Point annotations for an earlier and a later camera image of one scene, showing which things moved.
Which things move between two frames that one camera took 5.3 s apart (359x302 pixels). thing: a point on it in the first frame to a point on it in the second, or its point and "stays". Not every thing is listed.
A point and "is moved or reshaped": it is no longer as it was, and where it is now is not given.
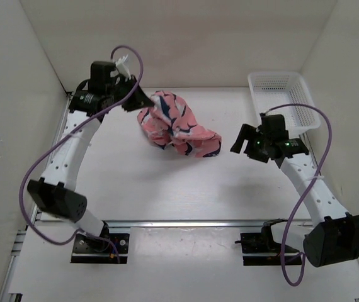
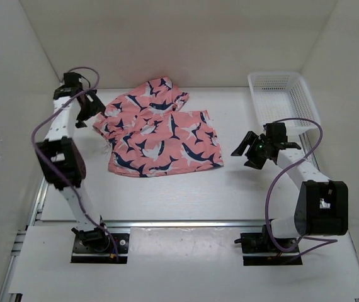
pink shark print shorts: (169, 123) is moved or reshaped
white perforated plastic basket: (274, 89) stays
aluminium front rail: (196, 224) stays
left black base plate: (90, 250) stays
